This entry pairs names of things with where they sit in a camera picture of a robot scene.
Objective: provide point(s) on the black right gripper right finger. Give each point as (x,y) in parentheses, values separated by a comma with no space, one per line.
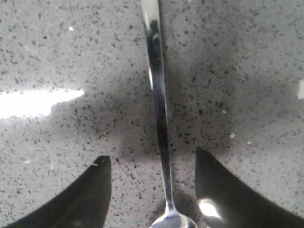
(226,202)

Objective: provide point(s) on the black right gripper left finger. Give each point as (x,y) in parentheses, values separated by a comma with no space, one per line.
(83,204)

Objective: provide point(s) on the silver metal spoon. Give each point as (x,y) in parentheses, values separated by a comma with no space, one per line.
(152,24)

